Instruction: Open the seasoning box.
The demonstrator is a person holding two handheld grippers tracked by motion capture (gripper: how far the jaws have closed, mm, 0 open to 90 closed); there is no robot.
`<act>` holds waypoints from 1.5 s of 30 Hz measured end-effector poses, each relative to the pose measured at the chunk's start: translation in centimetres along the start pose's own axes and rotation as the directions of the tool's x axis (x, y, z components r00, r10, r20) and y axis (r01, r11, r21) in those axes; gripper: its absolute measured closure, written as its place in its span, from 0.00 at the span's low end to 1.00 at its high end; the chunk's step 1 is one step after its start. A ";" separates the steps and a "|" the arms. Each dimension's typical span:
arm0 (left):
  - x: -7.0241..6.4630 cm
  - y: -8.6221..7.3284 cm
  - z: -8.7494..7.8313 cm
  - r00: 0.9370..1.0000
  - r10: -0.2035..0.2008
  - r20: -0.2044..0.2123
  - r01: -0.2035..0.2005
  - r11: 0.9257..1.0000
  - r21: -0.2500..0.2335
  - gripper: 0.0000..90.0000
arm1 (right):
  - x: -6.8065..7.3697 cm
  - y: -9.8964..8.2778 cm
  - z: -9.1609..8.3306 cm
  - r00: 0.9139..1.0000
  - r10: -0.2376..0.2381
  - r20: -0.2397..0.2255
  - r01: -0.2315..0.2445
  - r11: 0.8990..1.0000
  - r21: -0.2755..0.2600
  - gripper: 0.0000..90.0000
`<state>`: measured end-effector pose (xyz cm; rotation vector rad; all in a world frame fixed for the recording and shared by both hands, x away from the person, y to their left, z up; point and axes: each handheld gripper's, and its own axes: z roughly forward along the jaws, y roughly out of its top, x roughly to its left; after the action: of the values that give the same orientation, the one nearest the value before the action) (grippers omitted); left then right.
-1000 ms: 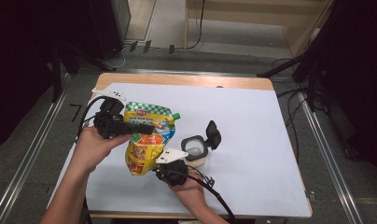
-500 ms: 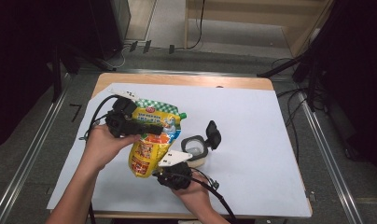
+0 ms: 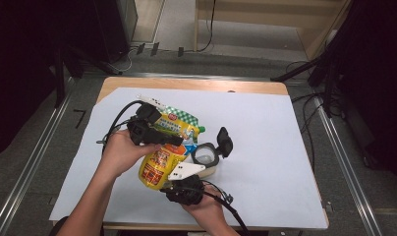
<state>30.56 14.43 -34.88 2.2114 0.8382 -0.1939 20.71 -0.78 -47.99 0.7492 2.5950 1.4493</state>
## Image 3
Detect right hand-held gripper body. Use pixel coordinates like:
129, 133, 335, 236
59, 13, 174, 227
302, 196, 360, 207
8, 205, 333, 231
165, 162, 207, 207

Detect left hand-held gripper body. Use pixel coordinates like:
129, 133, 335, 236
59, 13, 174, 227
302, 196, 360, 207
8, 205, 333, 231
127, 94, 167, 147

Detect yellow green spout pouch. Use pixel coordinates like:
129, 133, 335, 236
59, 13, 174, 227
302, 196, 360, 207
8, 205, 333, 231
138, 106, 207, 192

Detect clear jar with black lid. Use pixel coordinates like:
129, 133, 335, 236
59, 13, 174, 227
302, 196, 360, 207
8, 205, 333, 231
190, 126, 235, 178

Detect person's right hand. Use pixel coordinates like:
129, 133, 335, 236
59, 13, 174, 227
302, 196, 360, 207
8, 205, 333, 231
181, 193, 229, 230

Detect person's left hand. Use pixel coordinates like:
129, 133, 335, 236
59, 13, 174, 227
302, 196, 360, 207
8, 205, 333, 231
101, 129, 163, 180

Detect angled black tape mark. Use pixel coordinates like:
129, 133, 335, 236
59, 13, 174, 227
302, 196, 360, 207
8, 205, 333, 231
72, 108, 87, 130

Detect wooden table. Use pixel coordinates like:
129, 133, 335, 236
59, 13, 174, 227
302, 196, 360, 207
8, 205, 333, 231
52, 76, 330, 232

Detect black upright stand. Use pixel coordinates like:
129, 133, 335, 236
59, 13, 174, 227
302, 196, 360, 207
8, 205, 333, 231
53, 48, 67, 109

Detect white paper sheet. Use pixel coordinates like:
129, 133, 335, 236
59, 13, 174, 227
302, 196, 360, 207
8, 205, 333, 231
48, 87, 329, 230

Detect black cabinet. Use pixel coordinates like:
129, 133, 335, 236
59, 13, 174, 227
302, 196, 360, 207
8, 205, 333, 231
93, 0, 140, 65

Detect dark curtain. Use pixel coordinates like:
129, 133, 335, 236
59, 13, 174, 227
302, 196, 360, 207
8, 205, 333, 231
0, 0, 101, 160
330, 0, 397, 185

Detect black stand leg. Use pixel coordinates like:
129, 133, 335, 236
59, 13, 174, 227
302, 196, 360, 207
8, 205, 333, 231
270, 55, 322, 83

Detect left hand-held gripper cable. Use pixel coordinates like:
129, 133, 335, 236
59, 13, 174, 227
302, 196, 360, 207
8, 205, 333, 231
96, 99, 145, 155

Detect hand-held gripper cable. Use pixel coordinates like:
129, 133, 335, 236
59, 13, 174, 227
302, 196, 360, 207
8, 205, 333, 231
96, 99, 145, 155
199, 180, 251, 236

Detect right hand-held gripper cable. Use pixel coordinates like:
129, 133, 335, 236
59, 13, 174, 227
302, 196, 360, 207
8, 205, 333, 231
199, 180, 251, 236

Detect white floor cable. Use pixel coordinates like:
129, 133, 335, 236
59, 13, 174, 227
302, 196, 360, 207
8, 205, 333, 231
104, 47, 140, 74

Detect metal floor rail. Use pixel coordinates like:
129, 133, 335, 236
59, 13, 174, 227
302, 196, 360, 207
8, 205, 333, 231
83, 72, 306, 83
0, 77, 76, 236
312, 96, 384, 236

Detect thin black hanging cable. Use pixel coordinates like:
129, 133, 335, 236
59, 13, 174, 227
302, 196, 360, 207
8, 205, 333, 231
196, 0, 218, 53

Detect black floor cables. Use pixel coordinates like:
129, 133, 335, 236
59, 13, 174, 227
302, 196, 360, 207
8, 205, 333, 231
285, 60, 339, 173

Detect light wooden frame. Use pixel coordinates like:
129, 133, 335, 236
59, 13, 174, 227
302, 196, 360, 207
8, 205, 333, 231
194, 0, 352, 61

